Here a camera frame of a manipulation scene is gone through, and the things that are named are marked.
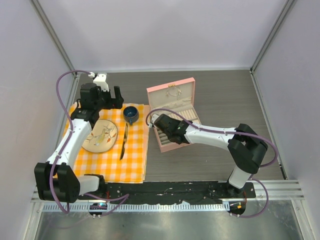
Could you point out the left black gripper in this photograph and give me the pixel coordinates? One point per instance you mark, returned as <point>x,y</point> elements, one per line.
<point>116,103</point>

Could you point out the pink jewelry box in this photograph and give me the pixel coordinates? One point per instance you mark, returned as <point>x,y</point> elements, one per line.
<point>178,96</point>

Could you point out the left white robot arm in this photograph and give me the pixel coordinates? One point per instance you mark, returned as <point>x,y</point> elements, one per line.
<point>55,178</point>

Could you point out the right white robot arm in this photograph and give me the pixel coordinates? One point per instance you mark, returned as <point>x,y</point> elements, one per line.
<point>247,152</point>

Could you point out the dark blue mug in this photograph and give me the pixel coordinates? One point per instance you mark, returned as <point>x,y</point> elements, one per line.
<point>131,114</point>

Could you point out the gold black knife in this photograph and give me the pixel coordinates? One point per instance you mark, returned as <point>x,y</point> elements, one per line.
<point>125,138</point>

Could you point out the bird pattern ceramic plate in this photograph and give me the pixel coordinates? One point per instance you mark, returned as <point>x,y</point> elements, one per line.
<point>102,137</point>

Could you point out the yellow checkered cloth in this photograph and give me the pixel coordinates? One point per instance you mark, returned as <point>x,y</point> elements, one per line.
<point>115,149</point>

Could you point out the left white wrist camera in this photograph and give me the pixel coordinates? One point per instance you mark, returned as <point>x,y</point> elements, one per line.
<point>100,80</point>

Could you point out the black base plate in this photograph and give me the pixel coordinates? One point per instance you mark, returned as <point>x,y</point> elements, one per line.
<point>175,192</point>

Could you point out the slotted white cable duct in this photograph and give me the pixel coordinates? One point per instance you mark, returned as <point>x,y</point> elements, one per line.
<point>182,207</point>

